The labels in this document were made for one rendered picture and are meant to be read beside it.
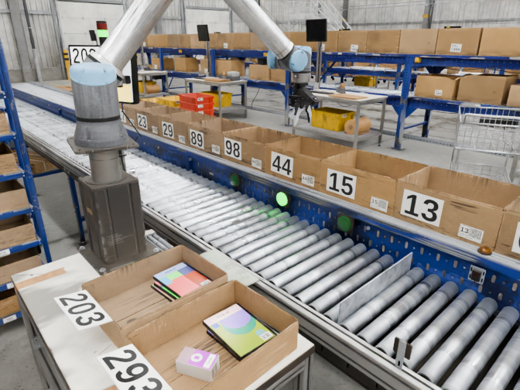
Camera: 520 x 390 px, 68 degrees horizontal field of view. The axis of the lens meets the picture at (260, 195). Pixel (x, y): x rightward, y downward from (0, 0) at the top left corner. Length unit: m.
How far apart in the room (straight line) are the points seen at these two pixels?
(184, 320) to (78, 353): 0.30
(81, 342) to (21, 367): 1.21
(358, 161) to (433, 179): 0.40
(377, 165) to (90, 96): 1.34
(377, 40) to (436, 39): 0.96
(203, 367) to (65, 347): 0.44
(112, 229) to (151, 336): 0.55
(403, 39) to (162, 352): 6.11
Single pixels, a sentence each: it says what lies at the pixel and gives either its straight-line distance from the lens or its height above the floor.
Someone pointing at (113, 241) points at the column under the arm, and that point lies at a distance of 1.61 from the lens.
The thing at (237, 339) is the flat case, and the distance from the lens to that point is 1.15.
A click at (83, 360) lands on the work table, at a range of 1.26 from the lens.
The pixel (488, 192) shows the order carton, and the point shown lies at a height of 0.99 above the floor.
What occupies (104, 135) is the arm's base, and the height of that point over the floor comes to 1.26.
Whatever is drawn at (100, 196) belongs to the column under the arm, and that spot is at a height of 1.05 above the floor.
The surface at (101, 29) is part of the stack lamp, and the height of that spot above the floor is 1.62.
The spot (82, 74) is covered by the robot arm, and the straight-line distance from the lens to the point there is 1.47.
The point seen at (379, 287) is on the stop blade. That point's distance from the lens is 1.48.
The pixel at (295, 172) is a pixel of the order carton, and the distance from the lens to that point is 1.98.
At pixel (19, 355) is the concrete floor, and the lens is 2.59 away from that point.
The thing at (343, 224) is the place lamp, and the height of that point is 0.81.
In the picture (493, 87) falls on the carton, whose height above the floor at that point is 1.02.
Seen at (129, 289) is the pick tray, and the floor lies 0.76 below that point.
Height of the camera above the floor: 1.57
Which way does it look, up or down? 22 degrees down
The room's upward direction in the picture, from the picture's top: straight up
